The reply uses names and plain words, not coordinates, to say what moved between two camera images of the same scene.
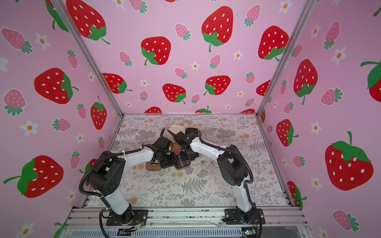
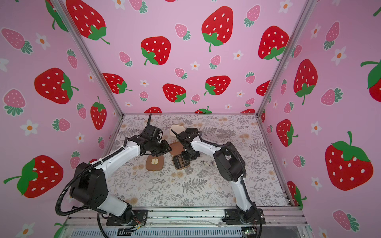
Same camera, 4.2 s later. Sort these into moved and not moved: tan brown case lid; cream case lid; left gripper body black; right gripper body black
Moved: left gripper body black
Not moved: right gripper body black; tan brown case lid; cream case lid
